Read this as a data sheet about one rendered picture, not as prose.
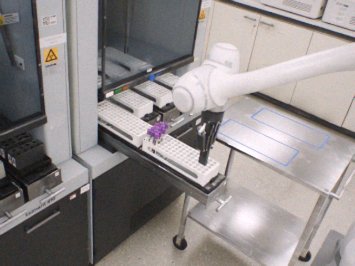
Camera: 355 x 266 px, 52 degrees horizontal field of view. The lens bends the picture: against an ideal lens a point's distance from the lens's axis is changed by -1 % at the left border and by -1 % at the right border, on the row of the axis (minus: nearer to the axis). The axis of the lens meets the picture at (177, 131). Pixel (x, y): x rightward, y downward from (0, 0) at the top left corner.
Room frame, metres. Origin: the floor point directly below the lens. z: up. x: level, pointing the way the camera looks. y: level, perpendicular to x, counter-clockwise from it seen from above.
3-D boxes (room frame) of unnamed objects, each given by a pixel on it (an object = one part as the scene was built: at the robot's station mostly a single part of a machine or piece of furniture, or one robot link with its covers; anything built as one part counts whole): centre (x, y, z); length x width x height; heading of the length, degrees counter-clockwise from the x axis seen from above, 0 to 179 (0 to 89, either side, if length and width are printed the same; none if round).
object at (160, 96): (1.62, 0.19, 0.83); 0.30 x 0.10 x 0.06; 57
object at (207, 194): (1.18, 0.09, 0.78); 0.73 x 0.14 x 0.09; 57
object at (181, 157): (1.11, -0.02, 0.83); 0.30 x 0.10 x 0.06; 57
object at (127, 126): (1.28, 0.24, 0.83); 0.30 x 0.10 x 0.06; 57
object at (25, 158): (0.97, 0.50, 0.85); 0.12 x 0.02 x 0.06; 147
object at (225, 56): (1.04, -0.10, 1.24); 0.13 x 0.11 x 0.16; 153
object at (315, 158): (1.39, -0.46, 0.41); 0.67 x 0.46 x 0.82; 57
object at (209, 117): (1.05, -0.11, 1.06); 0.08 x 0.07 x 0.09; 147
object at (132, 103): (1.49, 0.28, 0.83); 0.30 x 0.10 x 0.06; 57
